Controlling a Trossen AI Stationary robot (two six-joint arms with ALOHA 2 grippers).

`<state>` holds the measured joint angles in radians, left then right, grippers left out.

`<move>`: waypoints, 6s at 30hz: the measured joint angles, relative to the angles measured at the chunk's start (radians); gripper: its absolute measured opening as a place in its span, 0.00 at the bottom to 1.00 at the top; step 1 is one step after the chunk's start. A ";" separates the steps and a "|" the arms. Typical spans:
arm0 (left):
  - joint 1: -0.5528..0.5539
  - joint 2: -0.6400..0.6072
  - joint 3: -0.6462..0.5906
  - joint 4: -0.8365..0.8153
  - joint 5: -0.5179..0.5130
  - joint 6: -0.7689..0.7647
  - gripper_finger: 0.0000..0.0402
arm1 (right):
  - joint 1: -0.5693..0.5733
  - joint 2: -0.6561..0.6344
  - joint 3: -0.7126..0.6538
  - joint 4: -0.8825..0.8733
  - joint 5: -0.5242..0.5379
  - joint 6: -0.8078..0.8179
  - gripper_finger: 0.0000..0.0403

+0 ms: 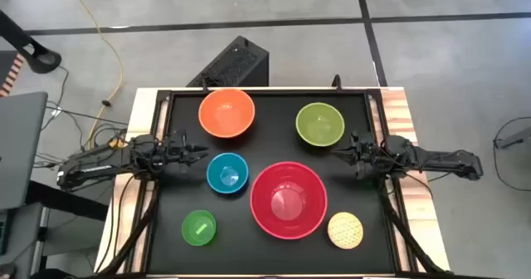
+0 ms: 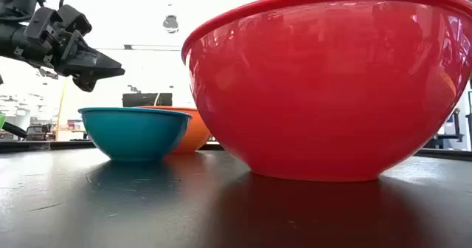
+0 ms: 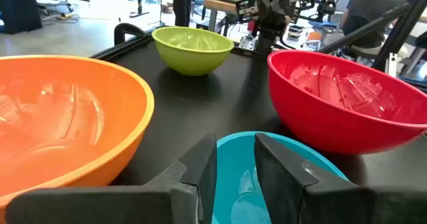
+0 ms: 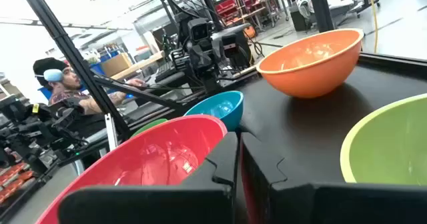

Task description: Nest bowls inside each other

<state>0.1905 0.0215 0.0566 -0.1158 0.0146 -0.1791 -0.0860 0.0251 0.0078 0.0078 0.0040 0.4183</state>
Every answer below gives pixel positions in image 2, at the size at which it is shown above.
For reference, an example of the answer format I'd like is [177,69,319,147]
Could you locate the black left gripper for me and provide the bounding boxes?
[14,7,125,93]

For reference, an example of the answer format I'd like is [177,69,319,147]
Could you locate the teal plastic bowl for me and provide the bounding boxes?
[77,106,193,162]

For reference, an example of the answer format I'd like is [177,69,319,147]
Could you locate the orange plastic bowl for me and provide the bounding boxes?
[138,106,212,154]

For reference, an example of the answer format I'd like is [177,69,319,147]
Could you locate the nested colourful bowls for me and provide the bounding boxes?
[181,0,472,182]

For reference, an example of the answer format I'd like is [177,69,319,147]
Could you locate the black computer case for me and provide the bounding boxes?
[122,92,173,108]

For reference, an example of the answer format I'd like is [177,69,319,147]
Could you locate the black equipment stand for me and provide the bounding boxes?
[423,107,466,150]

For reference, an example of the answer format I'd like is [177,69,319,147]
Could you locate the yellow cable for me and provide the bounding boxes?
[55,77,69,142]

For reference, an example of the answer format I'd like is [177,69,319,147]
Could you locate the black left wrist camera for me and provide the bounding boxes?
[58,4,93,37]

